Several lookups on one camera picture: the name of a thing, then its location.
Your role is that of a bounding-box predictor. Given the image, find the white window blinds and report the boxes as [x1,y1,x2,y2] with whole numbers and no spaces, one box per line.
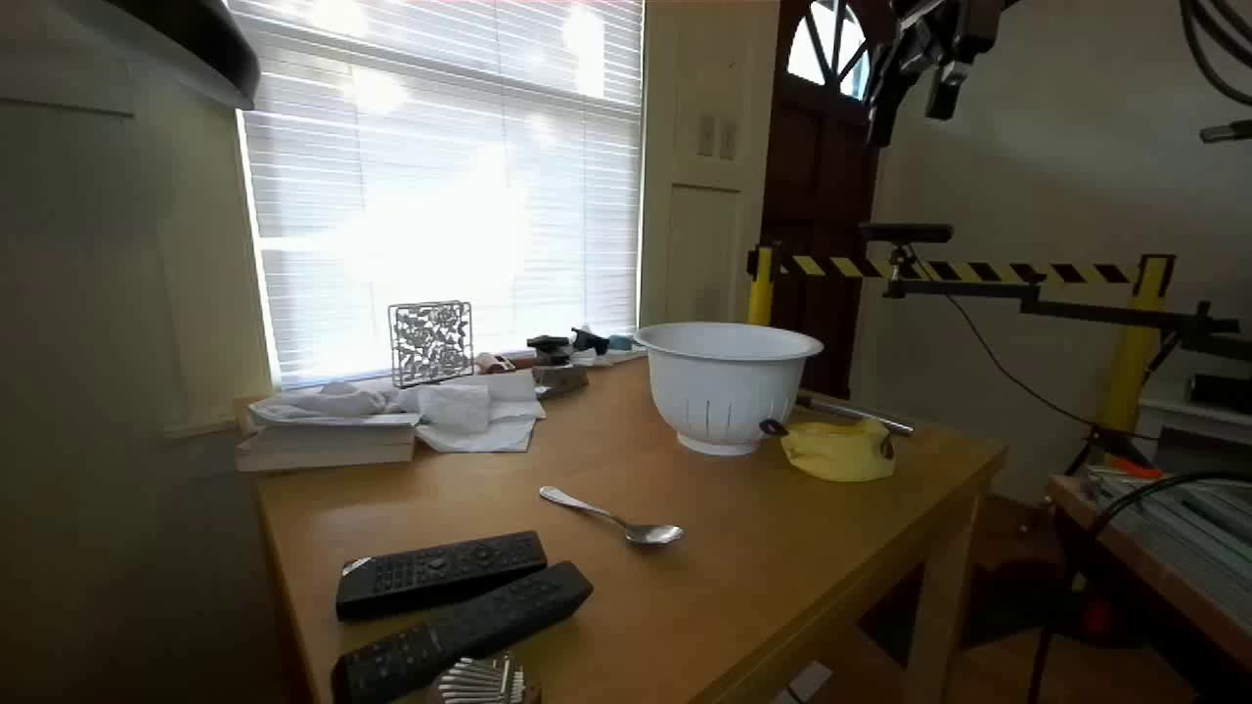
[228,0,644,385]

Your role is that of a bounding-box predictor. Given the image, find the white patterned cube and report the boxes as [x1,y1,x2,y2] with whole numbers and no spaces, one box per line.
[389,300,475,388]

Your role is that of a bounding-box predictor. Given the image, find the black remote control upper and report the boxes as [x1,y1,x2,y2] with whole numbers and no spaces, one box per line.
[338,532,549,621]

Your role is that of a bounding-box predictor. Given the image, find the black remote control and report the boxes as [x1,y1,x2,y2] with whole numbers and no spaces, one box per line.
[338,532,549,621]
[331,563,596,704]

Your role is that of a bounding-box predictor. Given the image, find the stack of white books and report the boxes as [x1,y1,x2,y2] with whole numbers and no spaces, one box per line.
[237,394,416,473]

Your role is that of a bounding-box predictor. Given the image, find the crumpled white paper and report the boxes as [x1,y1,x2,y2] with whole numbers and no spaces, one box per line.
[416,377,544,455]

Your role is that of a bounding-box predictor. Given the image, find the yellow black striped barrier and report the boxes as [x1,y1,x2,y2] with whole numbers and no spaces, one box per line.
[749,244,1209,437]

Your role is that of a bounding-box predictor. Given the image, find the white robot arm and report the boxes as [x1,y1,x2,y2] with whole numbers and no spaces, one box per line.
[866,0,1019,149]

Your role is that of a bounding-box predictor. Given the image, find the dark wooden door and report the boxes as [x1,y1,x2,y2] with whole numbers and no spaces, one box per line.
[758,0,888,394]

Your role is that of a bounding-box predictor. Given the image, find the silver metal spoon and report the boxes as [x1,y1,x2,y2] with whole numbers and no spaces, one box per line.
[537,484,684,548]

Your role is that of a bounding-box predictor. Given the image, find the black camera on stand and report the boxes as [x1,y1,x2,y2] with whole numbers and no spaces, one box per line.
[861,223,951,296]

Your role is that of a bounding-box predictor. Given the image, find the dark small items on sill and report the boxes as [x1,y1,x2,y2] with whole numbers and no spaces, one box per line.
[475,327,642,399]

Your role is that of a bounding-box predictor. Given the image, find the black handled utensil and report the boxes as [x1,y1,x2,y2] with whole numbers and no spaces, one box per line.
[797,390,914,437]

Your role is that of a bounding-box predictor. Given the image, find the white plastic colander bowl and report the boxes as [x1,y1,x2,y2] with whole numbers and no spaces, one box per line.
[638,322,820,459]

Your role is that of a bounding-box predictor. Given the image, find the black cables bundle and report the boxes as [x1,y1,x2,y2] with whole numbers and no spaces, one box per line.
[1179,0,1252,149]

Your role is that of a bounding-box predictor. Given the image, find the black remote control lower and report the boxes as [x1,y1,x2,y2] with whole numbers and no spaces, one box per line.
[331,563,596,704]

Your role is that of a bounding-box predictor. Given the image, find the silver foil cup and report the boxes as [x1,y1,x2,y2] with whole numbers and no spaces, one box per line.
[434,656,541,704]

